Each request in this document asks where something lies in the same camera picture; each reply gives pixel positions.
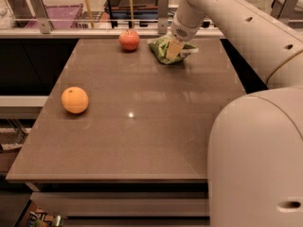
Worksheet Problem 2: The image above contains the red apple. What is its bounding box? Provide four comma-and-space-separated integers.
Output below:
119, 29, 139, 51

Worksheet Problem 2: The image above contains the right metal rail bracket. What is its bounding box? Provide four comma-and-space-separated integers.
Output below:
271, 0, 303, 27

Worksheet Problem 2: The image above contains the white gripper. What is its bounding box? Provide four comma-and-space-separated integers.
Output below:
166, 15, 199, 61

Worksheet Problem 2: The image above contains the grey table drawer base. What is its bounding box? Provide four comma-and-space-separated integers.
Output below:
30, 181, 210, 225

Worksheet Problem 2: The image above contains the purple plastic crate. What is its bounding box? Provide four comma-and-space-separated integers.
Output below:
25, 3, 85, 29

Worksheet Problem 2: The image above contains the metal rail bracket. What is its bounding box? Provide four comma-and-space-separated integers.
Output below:
157, 0, 169, 35
29, 0, 52, 34
271, 0, 303, 27

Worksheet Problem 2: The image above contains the green jalapeno chip bag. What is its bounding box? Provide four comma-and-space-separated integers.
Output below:
148, 35, 199, 65

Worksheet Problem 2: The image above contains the left metal rail bracket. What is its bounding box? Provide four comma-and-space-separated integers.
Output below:
29, 0, 52, 34

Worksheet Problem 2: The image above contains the orange fruit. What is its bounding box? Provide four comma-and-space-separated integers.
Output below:
61, 87, 89, 114

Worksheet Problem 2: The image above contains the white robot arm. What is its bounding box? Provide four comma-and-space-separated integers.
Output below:
170, 0, 303, 227

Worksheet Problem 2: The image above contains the middle metal rail bracket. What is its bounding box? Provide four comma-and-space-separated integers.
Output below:
157, 0, 169, 35

